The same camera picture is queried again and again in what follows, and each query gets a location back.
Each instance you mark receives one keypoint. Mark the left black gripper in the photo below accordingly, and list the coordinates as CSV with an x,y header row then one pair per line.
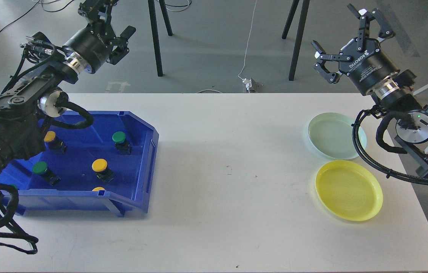
x,y
97,43

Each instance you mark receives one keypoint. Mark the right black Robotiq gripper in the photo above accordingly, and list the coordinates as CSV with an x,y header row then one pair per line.
x,y
371,68

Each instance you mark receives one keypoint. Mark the yellow push button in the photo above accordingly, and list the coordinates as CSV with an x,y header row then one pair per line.
x,y
54,144
102,170

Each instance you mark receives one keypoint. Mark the green push button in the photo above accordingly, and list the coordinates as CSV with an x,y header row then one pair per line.
x,y
42,169
122,145

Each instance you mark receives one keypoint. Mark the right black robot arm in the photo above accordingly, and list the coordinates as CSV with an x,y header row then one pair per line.
x,y
404,122

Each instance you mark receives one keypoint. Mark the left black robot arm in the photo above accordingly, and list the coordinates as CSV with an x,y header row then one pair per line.
x,y
32,101

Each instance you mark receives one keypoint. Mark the light green plate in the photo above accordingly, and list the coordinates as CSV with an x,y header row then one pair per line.
x,y
331,135

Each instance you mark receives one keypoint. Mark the yellow plate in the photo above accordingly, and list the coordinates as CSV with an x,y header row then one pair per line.
x,y
348,190

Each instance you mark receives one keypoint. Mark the black stand leg left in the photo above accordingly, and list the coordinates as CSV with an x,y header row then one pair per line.
x,y
154,30

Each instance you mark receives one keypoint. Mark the black stand leg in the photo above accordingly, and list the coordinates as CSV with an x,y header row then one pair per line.
x,y
154,30
300,32

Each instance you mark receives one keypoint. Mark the black stand leg right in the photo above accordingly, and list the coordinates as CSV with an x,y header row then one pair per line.
x,y
300,32

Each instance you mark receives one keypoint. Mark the white power adapter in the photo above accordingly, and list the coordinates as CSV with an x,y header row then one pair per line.
x,y
250,85

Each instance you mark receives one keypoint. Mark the blue plastic bin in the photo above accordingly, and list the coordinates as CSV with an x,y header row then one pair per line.
x,y
129,190

